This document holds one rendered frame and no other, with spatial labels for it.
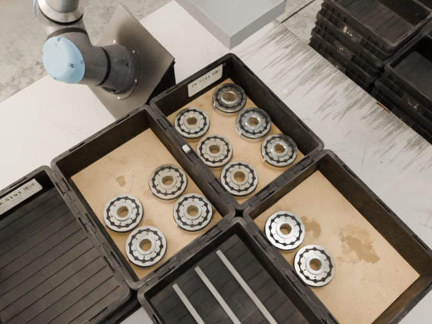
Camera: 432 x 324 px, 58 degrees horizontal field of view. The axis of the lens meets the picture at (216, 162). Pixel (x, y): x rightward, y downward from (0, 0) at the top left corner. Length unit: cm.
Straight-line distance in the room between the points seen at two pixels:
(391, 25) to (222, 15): 111
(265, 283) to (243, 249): 10
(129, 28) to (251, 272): 80
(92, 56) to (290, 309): 84
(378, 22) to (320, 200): 116
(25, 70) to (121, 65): 138
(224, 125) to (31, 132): 64
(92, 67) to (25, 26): 165
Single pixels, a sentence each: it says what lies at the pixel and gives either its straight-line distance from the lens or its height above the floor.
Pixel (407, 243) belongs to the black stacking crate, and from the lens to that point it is 108.
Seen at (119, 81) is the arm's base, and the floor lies 87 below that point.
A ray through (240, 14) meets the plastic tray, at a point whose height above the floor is 105.
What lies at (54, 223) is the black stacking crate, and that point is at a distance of 112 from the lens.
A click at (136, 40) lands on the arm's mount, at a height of 91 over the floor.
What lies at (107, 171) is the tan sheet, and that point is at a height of 83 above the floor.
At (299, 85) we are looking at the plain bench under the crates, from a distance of 145.
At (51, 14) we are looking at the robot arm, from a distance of 117.
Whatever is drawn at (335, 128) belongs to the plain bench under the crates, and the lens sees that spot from 138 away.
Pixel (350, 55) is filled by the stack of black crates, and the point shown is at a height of 40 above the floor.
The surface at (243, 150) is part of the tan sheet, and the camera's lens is 113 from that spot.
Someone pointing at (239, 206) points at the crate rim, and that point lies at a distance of 96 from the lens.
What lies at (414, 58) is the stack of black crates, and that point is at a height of 38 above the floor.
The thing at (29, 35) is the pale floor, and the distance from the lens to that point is 273.
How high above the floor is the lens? 183
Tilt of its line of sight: 65 degrees down
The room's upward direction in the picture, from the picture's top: 3 degrees clockwise
